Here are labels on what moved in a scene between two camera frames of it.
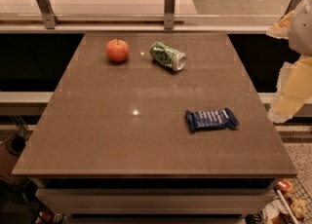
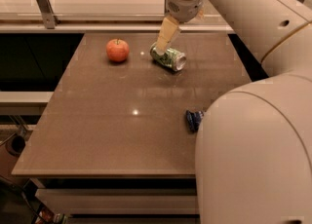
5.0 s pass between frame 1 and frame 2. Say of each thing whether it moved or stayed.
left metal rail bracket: stayed
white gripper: moved
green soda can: stayed
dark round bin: stayed
